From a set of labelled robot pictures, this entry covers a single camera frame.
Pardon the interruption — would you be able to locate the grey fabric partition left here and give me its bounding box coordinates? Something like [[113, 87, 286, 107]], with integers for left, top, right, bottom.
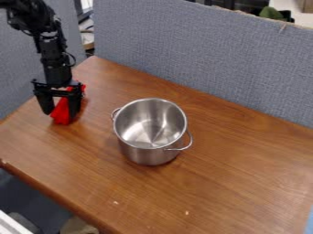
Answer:
[[0, 0, 85, 121]]

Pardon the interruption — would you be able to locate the grey fabric partition right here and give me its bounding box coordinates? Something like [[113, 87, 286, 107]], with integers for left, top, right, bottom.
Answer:
[[93, 0, 313, 128]]

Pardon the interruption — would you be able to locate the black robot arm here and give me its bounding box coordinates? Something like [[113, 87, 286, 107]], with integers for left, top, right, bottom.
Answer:
[[0, 0, 82, 121]]

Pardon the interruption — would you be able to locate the red rectangular block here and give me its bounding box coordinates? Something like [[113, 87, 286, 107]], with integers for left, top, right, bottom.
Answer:
[[49, 85, 85, 125]]

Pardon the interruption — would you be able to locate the grey fabric partition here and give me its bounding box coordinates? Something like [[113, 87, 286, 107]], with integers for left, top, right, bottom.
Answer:
[[0, 0, 85, 121], [93, 0, 313, 128]]

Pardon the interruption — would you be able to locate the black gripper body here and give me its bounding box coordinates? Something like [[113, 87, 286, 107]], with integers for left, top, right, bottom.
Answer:
[[32, 54, 81, 98]]

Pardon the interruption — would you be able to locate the stainless steel pot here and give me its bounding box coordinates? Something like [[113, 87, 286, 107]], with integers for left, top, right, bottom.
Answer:
[[109, 98, 192, 166]]

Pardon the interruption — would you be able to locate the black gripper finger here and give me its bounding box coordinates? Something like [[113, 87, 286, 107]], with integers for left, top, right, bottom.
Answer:
[[66, 91, 82, 119], [36, 92, 54, 115]]

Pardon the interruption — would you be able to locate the green object behind partition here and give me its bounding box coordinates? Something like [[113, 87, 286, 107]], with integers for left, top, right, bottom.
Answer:
[[259, 6, 284, 20]]

